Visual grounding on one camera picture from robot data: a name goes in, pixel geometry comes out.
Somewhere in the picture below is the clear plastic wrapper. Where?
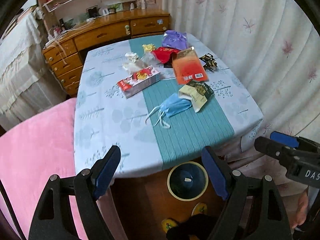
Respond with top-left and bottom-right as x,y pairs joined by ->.
141,51 -> 161,67

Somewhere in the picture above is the dark blue trash bin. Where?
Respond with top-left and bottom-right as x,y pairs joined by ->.
167,161 -> 209,202

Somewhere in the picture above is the leaf-print blue tablecloth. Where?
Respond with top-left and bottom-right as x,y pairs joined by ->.
74,35 -> 263,178

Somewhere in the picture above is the blue face mask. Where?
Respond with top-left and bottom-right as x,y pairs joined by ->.
145,93 -> 192,129

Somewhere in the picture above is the wooden desk with drawers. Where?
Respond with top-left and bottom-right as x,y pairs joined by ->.
42,9 -> 171,97

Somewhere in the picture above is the right yellow slipper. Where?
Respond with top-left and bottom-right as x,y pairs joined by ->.
191,202 -> 208,216

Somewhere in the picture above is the person right hand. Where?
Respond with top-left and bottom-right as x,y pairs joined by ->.
290,190 -> 309,229

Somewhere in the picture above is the small black box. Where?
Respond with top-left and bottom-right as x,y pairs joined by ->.
163,62 -> 172,68

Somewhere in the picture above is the yellow paper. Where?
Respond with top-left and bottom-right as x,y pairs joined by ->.
142,43 -> 156,53

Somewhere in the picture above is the black gold wrapper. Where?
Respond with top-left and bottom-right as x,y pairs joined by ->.
199,53 -> 217,72

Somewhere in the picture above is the white lace furniture cover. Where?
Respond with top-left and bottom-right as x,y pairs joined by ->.
1,14 -> 66,131

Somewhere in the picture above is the yellow slipper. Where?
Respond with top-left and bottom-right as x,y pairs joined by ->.
191,202 -> 208,216
161,218 -> 178,233

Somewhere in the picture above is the purple plastic bag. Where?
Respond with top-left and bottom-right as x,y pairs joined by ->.
162,30 -> 189,50

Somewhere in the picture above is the red snack box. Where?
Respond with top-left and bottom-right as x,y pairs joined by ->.
117,66 -> 161,98

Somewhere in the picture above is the green cream tea box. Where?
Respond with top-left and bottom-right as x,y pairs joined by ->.
178,80 -> 214,113

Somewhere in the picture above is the red packet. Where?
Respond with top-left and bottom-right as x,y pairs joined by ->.
151,47 -> 180,64

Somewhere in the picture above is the floral cream curtain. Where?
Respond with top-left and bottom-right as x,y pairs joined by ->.
162,0 -> 320,230

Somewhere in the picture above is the pink bed blanket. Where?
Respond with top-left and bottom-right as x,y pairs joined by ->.
1,98 -> 76,236

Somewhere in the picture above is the left yellow slipper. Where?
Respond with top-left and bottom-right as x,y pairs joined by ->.
161,218 -> 178,233

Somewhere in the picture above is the orange foil snack bag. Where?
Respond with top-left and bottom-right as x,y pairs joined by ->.
172,46 -> 208,85

